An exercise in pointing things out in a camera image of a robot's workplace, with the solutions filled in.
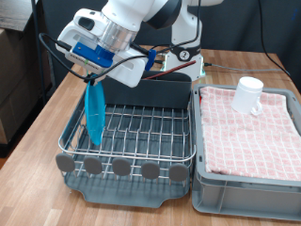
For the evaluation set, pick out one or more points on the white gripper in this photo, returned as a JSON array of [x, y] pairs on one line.
[[131, 70]]

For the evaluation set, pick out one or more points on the blue plastic plate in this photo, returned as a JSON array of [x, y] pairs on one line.
[[95, 116]]

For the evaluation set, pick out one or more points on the reddish brown wooden spoon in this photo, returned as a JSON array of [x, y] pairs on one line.
[[175, 68]]

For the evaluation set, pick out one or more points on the white mug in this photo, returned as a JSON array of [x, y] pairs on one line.
[[246, 94]]

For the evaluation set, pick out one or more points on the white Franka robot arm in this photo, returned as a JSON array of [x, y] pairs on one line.
[[188, 34]]

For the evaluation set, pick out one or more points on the pink checked dish towel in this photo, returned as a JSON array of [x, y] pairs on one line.
[[250, 141]]

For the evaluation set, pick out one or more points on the black metal pole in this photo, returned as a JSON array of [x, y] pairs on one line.
[[37, 62]]

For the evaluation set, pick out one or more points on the cardboard box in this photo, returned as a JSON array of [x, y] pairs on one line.
[[19, 84]]

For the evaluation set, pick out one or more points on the dark gray cutlery holder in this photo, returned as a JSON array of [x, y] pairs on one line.
[[163, 91]]

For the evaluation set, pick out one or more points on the dark wooden shelf board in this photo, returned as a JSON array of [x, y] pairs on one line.
[[14, 12]]

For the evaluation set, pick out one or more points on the gray plastic drain tray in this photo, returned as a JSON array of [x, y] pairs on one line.
[[125, 194]]

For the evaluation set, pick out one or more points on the dark fabric partition panel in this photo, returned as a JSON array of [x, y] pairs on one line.
[[244, 25]]

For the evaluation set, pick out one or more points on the gray plastic crate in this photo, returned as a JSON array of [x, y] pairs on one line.
[[244, 201]]

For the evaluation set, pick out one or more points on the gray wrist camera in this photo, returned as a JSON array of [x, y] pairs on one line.
[[81, 59]]

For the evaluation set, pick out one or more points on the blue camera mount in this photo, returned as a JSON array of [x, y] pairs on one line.
[[94, 55]]

